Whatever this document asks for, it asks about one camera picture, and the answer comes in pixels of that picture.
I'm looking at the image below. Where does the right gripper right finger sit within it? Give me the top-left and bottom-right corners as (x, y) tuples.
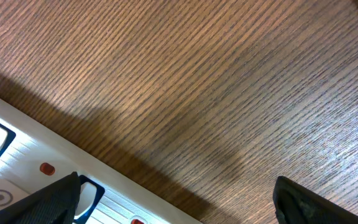
(273, 176), (358, 224)

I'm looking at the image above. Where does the white power strip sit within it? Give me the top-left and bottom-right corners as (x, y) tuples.
(0, 99), (195, 224)

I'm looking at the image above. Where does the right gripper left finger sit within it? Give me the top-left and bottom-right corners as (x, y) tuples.
(0, 172), (81, 224)

